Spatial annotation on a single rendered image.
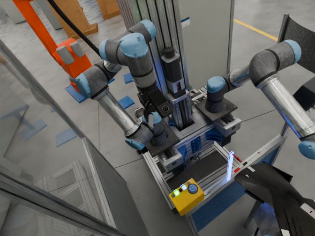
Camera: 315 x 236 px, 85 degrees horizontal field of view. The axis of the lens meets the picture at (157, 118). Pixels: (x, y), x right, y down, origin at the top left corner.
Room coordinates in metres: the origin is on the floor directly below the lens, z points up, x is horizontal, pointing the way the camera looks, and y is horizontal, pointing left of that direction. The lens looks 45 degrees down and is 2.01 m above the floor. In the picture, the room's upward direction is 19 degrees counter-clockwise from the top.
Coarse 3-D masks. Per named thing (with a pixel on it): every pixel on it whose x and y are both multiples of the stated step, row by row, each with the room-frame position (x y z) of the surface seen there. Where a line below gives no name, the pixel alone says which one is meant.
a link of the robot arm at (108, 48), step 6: (120, 36) 0.61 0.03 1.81; (102, 42) 0.62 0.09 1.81; (108, 42) 0.60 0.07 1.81; (114, 42) 0.58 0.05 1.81; (102, 48) 0.60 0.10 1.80; (108, 48) 0.57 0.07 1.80; (114, 48) 0.55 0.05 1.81; (102, 54) 0.59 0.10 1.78; (108, 54) 0.57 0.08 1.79; (114, 54) 0.54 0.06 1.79; (108, 60) 0.58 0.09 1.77; (114, 60) 0.55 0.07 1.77
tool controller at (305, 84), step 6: (312, 78) 0.64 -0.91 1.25; (306, 84) 0.62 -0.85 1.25; (312, 84) 0.61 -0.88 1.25; (300, 90) 0.62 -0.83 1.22; (306, 90) 0.59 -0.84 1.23; (312, 90) 0.57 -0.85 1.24; (294, 96) 0.63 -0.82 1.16; (300, 96) 0.61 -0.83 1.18; (306, 96) 0.58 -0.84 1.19; (312, 96) 0.56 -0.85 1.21; (300, 102) 0.59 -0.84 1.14; (306, 102) 0.57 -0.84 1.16; (312, 102) 0.55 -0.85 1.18; (306, 108) 0.56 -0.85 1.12
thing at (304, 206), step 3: (303, 204) 0.12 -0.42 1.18; (306, 204) 0.12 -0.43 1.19; (303, 207) 0.11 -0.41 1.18; (306, 207) 0.11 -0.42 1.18; (309, 207) 0.10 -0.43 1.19; (306, 210) 0.10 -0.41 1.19; (309, 210) 0.10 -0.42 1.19; (312, 210) 0.09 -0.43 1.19; (309, 213) 0.09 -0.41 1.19; (312, 213) 0.09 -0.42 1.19; (312, 216) 0.08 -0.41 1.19
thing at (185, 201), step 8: (184, 184) 0.39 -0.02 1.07; (184, 192) 0.35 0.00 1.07; (192, 192) 0.34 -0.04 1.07; (200, 192) 0.32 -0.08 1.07; (176, 200) 0.33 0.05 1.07; (184, 200) 0.31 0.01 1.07; (192, 200) 0.30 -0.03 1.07; (200, 200) 0.31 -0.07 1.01; (176, 208) 0.31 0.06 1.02; (184, 208) 0.28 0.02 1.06
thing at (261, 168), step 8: (256, 168) 0.31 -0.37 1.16; (264, 168) 0.30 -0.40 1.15; (272, 168) 0.30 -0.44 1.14; (240, 176) 0.29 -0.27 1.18; (256, 176) 0.27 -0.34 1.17; (264, 176) 0.26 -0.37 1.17; (272, 176) 0.26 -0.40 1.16; (280, 176) 0.25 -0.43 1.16; (248, 184) 0.25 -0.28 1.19; (256, 184) 0.24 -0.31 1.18; (264, 184) 0.23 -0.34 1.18; (272, 184) 0.22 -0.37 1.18; (280, 184) 0.21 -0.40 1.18; (288, 184) 0.20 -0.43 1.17; (256, 192) 0.21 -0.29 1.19; (264, 192) 0.20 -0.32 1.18; (280, 192) 0.18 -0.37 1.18; (288, 192) 0.17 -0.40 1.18; (296, 192) 0.16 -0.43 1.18; (264, 200) 0.17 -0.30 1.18; (296, 200) 0.14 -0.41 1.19; (304, 200) 0.13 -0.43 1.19
